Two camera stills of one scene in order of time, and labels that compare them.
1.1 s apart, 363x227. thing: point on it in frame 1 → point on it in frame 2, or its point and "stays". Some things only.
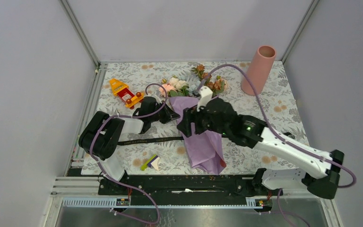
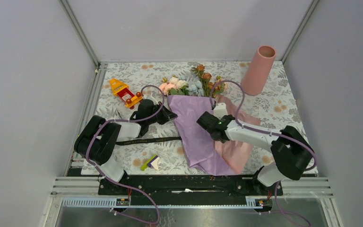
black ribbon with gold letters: (150, 141) stays
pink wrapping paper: (222, 163) → (236, 154)
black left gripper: (169, 114) stays
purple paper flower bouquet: (205, 149) stays
